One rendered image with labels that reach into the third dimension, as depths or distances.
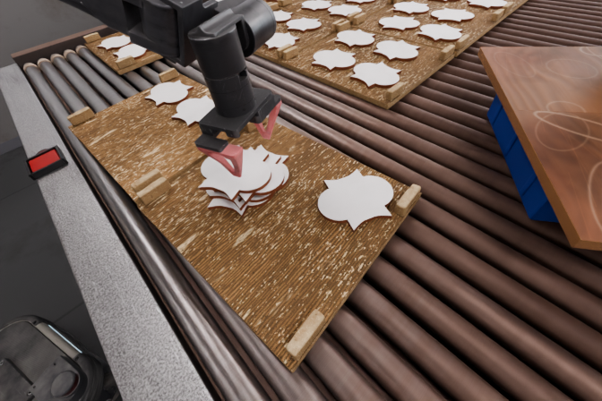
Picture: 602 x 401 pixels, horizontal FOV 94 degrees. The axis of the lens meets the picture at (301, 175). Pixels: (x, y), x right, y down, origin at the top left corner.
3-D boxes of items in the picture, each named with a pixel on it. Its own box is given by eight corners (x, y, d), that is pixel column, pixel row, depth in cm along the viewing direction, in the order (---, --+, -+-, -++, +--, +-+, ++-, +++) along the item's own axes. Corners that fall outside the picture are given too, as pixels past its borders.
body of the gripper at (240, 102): (275, 100, 43) (265, 53, 38) (239, 141, 37) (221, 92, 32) (240, 95, 46) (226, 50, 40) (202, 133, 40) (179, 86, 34)
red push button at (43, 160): (37, 177, 66) (32, 173, 65) (32, 165, 69) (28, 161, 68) (64, 163, 68) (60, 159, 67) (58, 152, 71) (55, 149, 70)
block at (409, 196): (402, 218, 47) (406, 209, 45) (392, 213, 48) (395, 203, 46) (418, 196, 50) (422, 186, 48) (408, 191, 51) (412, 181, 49)
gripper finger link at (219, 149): (270, 159, 46) (257, 112, 39) (247, 191, 42) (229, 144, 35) (236, 151, 49) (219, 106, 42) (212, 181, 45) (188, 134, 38)
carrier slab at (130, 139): (138, 206, 56) (133, 200, 55) (71, 131, 77) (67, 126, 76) (264, 120, 72) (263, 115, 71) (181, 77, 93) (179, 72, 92)
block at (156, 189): (146, 207, 54) (139, 198, 52) (141, 201, 55) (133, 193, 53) (173, 187, 56) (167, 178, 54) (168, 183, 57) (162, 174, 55)
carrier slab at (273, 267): (293, 374, 35) (291, 371, 34) (140, 210, 55) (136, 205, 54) (420, 198, 51) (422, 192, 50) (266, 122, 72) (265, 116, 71)
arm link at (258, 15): (150, 49, 37) (138, -19, 30) (203, 18, 44) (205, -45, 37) (226, 97, 37) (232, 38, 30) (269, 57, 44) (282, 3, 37)
